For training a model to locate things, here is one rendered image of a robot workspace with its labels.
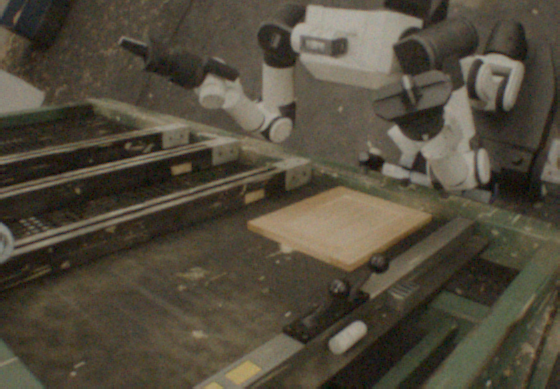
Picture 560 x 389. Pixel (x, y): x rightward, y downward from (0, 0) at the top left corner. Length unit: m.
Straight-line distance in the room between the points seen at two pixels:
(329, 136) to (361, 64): 1.61
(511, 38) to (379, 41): 1.17
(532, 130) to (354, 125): 0.93
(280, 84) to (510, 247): 0.74
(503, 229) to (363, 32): 0.62
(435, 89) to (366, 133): 1.90
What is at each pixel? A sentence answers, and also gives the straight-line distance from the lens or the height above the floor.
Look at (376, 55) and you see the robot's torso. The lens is 1.22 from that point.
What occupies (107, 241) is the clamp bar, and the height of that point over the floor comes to 1.54.
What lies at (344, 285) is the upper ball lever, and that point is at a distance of 0.83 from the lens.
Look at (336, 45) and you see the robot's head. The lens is 1.15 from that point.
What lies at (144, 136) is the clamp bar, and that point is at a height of 1.09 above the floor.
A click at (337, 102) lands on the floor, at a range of 2.89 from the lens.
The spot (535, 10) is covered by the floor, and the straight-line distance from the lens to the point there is 2.78.
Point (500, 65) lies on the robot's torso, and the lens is 2.27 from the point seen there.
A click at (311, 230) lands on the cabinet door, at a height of 1.17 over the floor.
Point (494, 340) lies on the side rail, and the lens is 0.96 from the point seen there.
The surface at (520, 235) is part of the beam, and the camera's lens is 1.44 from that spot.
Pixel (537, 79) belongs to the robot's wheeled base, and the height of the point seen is 0.17.
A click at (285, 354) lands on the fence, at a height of 1.56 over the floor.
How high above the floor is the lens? 2.29
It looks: 52 degrees down
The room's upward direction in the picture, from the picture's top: 61 degrees counter-clockwise
